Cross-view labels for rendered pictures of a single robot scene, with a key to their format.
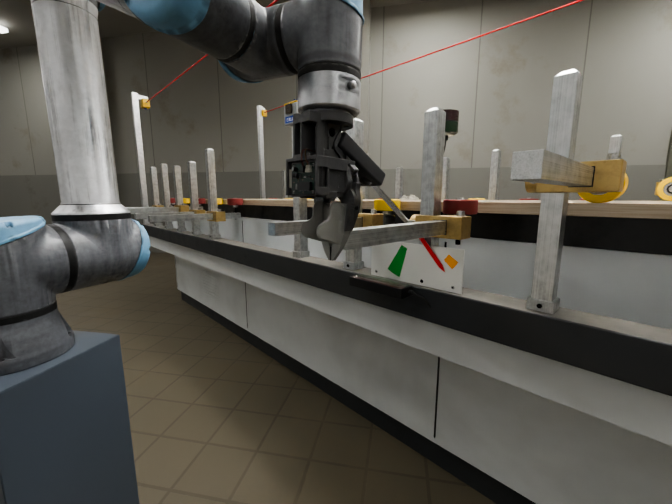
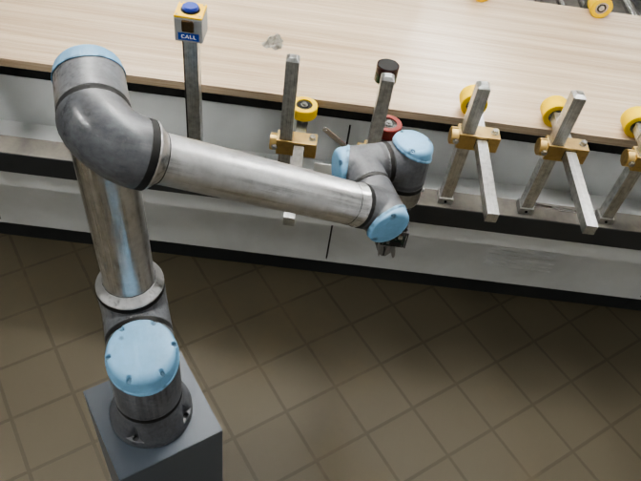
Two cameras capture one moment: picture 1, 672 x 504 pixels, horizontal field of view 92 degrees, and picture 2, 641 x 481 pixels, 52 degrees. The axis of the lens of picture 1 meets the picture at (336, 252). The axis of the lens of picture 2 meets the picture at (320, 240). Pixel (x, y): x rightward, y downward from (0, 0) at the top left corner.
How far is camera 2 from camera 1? 1.51 m
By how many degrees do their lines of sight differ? 56
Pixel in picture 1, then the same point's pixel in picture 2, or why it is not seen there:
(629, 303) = (472, 162)
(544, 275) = (450, 186)
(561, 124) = (476, 115)
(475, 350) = not seen: hidden behind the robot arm
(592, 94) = not seen: outside the picture
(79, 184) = (147, 275)
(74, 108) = (141, 222)
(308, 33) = (411, 180)
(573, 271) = (445, 146)
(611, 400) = (469, 233)
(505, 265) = not seen: hidden behind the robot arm
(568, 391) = (449, 233)
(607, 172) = (492, 144)
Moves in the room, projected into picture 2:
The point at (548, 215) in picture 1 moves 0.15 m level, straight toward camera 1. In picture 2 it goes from (459, 158) to (475, 195)
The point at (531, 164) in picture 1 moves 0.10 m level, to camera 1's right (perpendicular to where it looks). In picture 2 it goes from (493, 218) to (517, 200)
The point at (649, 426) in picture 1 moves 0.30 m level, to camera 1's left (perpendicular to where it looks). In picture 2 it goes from (482, 240) to (423, 284)
